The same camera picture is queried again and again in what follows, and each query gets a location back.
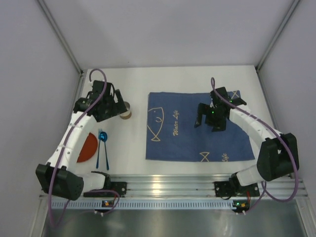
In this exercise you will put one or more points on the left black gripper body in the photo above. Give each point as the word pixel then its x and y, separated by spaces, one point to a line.
pixel 114 106

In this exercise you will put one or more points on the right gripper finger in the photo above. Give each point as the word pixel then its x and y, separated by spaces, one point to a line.
pixel 219 125
pixel 201 110

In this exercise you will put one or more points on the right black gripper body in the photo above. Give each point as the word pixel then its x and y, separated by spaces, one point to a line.
pixel 207 114

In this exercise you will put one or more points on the brown paper cup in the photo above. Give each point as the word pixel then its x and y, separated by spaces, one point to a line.
pixel 128 113

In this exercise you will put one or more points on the blue fish placemat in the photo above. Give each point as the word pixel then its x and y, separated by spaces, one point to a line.
pixel 171 135

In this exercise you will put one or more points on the red plate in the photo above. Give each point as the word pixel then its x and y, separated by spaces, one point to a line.
pixel 89 148

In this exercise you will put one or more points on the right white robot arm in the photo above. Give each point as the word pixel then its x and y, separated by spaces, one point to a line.
pixel 278 152

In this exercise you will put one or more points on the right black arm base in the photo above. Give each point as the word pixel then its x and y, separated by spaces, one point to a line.
pixel 224 189

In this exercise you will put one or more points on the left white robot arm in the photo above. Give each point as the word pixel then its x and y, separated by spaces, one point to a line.
pixel 57 176

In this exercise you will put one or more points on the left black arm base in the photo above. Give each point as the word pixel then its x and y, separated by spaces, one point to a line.
pixel 119 187

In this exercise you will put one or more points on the blue metal spoon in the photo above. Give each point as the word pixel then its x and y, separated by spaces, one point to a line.
pixel 104 138

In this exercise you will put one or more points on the aluminium mounting rail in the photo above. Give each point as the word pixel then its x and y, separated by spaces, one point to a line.
pixel 188 186

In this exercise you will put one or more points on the slotted cable duct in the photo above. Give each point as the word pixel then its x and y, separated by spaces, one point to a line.
pixel 125 204

